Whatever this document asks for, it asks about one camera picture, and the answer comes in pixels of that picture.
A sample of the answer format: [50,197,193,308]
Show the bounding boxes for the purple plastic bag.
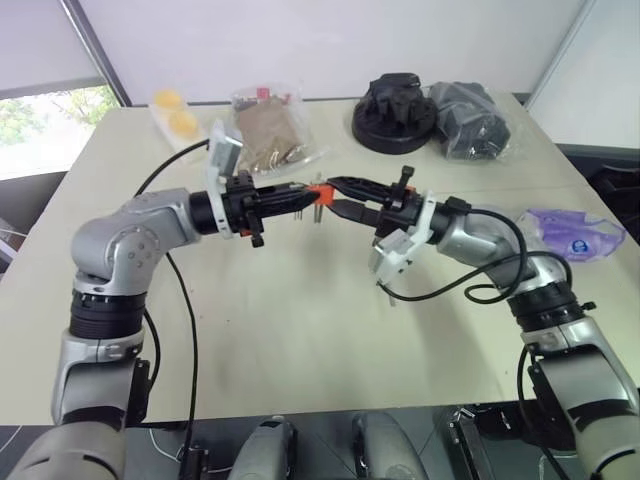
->
[514,206,629,263]

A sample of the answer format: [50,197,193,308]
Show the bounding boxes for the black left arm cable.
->
[132,138,212,451]

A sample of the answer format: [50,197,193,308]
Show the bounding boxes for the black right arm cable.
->
[374,196,577,307]

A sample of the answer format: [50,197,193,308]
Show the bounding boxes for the black box with cables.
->
[439,404,532,480]

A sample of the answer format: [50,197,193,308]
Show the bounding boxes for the clear bag with brown contents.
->
[228,81,332,182]

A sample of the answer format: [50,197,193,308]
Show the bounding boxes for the dark window frame post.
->
[61,0,135,108]

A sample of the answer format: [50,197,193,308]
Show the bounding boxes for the yellow items in plastic bag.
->
[148,86,209,152]

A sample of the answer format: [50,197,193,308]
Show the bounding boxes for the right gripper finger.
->
[330,197,382,225]
[326,174,397,203]

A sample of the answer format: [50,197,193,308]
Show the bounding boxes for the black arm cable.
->
[132,138,212,451]
[374,196,577,307]

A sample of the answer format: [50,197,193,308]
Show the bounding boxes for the black round moulded stand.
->
[350,71,442,156]

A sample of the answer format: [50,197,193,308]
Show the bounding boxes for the black items in clear bag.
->
[428,79,524,163]

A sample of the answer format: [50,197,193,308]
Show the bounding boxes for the white roller blind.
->
[0,0,108,100]

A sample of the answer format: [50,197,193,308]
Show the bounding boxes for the small black connector block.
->
[176,441,212,480]

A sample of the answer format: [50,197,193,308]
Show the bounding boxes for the orange hex key holder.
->
[306,183,335,207]

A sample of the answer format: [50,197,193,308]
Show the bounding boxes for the dark grey rounded shape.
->
[349,410,432,480]
[231,414,302,480]

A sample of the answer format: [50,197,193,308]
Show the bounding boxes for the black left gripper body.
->
[222,170,266,250]

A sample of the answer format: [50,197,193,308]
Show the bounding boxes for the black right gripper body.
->
[374,166,427,239]

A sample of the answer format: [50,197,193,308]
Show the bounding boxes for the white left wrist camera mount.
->
[203,118,247,239]

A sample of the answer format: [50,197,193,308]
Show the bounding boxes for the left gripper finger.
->
[256,192,320,218]
[255,184,308,201]

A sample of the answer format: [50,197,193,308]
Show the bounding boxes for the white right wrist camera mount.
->
[367,189,439,297]

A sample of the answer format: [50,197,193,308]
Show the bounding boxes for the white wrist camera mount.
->
[367,189,439,297]
[203,118,247,239]

